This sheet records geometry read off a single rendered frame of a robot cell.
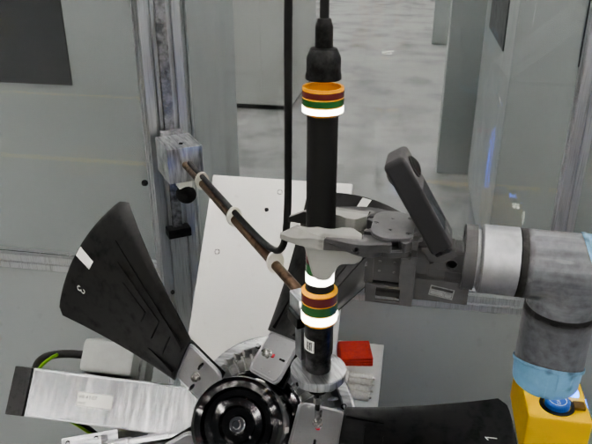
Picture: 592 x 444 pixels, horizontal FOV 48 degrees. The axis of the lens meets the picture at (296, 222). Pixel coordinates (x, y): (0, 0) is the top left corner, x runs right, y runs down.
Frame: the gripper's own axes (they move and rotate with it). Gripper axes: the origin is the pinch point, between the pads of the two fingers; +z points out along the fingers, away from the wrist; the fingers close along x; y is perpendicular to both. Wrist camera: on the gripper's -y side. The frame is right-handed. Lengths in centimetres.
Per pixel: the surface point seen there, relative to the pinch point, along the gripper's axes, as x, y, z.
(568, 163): 71, 14, -42
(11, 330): 67, 74, 95
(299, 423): 0.1, 29.3, -0.7
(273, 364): 3.9, 23.3, 3.7
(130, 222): 10.1, 7.4, 25.6
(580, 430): 23, 42, -42
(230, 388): -2.7, 22.9, 7.7
